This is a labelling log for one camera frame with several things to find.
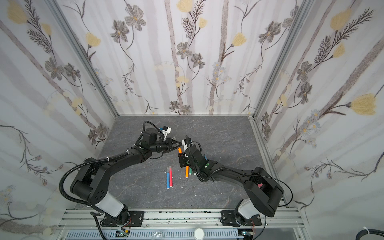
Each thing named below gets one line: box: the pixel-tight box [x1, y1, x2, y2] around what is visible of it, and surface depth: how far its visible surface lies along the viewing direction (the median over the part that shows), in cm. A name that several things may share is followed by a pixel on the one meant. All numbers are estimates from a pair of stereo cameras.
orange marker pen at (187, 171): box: [185, 165, 190, 179], surface depth 91 cm
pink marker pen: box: [169, 166, 173, 188], surface depth 90 cm
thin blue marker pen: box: [166, 167, 170, 190], surface depth 89 cm
